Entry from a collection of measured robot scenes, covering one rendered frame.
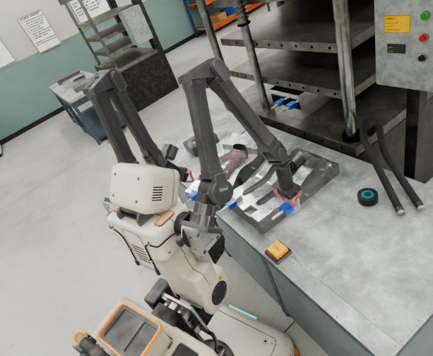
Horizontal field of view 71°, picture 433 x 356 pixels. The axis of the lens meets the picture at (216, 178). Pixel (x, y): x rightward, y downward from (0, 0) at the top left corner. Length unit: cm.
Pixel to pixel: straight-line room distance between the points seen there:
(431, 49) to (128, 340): 157
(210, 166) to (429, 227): 85
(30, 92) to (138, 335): 736
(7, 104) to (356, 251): 771
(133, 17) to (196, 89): 454
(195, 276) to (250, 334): 63
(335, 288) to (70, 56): 773
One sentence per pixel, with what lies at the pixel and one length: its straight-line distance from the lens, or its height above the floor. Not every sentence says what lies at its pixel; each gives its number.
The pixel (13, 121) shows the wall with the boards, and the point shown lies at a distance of 827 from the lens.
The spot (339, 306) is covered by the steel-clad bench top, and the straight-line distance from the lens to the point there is 118.
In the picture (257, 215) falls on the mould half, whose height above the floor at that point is 89.
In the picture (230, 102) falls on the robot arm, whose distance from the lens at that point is 102.
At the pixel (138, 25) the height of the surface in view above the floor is 126.
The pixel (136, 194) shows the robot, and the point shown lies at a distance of 99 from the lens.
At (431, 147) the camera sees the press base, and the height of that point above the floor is 31.
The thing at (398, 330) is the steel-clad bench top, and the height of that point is 80.
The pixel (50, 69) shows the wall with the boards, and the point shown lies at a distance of 820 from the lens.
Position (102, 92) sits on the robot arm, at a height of 158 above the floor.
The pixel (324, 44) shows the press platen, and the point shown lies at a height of 128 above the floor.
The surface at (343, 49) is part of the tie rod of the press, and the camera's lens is 159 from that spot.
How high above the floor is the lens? 185
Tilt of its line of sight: 35 degrees down
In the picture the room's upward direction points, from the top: 24 degrees counter-clockwise
